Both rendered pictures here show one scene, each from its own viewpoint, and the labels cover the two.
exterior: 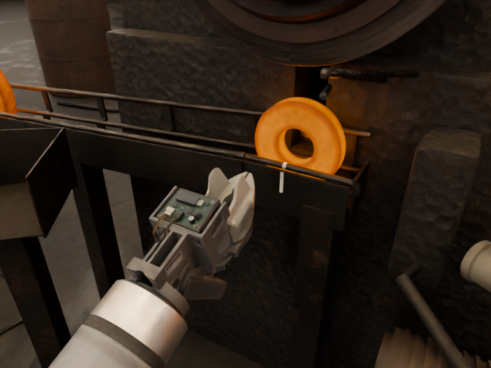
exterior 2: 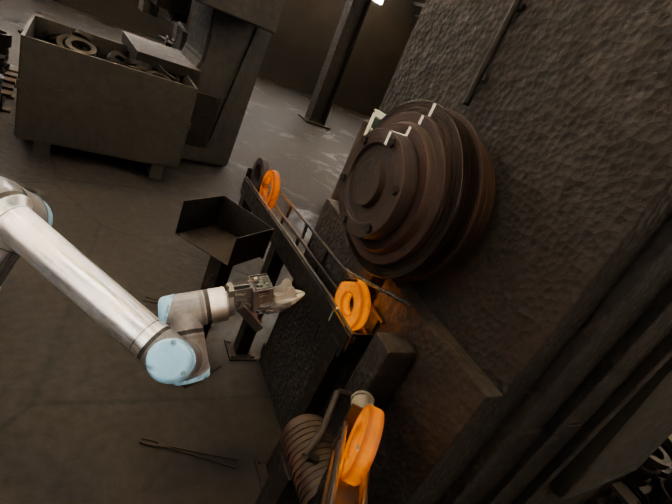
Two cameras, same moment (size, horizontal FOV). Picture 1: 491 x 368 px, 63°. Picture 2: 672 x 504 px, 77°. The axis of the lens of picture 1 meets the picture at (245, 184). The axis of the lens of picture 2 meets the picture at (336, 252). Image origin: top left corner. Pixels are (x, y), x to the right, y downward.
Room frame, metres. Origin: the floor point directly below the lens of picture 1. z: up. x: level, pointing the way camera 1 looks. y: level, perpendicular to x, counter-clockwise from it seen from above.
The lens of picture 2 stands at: (-0.42, -0.49, 1.38)
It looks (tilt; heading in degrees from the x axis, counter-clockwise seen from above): 24 degrees down; 26
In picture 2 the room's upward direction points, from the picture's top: 24 degrees clockwise
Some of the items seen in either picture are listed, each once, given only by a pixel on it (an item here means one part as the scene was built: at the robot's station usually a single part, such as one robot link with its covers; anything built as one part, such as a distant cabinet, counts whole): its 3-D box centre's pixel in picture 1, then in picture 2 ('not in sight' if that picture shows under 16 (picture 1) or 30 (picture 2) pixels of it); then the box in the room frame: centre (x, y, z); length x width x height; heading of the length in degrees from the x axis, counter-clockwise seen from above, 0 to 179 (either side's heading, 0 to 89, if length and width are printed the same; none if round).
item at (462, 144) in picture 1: (432, 207); (378, 374); (0.52, -0.29, 0.68); 0.11 x 0.08 x 0.24; 151
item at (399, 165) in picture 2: not in sight; (373, 184); (0.54, -0.03, 1.11); 0.28 x 0.06 x 0.28; 61
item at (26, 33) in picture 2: not in sight; (107, 99); (1.38, 2.65, 0.39); 1.03 x 0.83 x 0.79; 155
